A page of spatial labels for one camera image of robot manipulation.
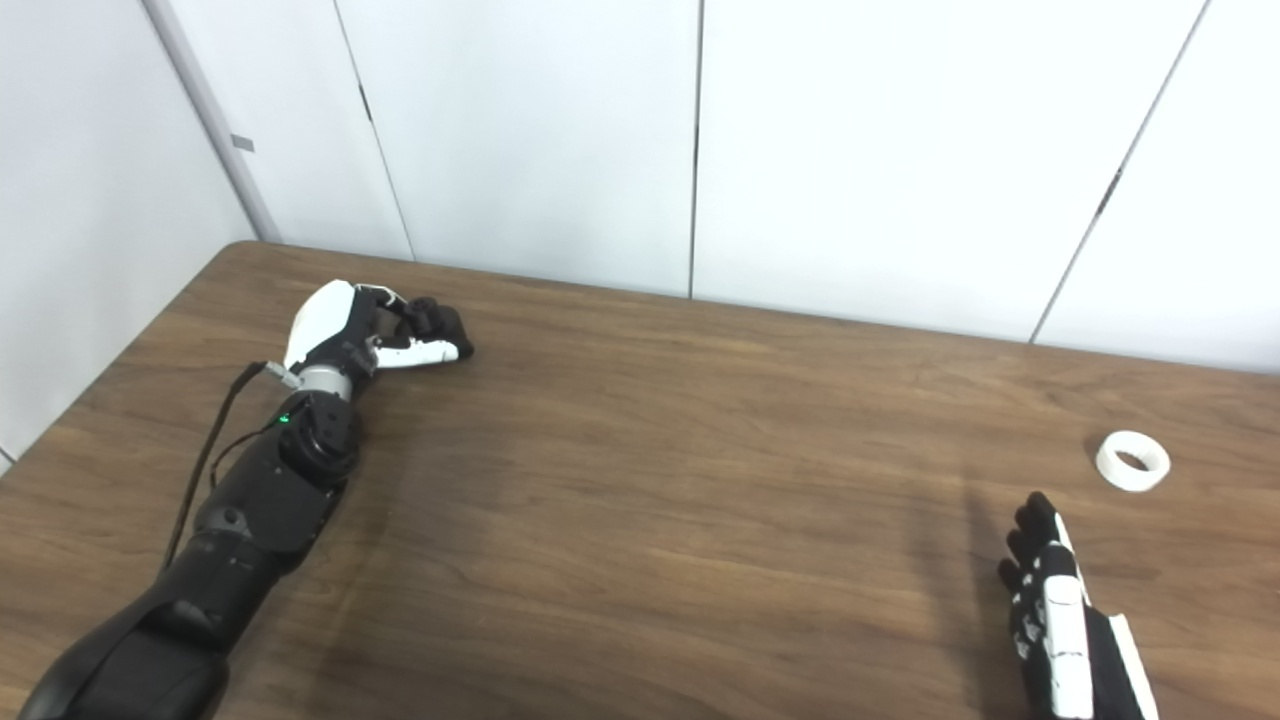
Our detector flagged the grey wall corner strip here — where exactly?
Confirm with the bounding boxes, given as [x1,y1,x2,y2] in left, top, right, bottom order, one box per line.
[140,0,284,245]

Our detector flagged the white ring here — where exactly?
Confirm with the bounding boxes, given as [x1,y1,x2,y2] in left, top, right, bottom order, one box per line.
[1095,430,1172,493]

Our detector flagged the white and black right hand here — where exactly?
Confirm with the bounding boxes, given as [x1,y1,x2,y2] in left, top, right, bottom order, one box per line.
[998,491,1161,720]

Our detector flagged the white and black left hand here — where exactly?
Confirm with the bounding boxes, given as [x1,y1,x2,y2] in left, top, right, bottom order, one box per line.
[284,280,475,386]

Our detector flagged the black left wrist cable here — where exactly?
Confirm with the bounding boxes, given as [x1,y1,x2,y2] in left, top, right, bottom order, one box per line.
[160,360,301,576]

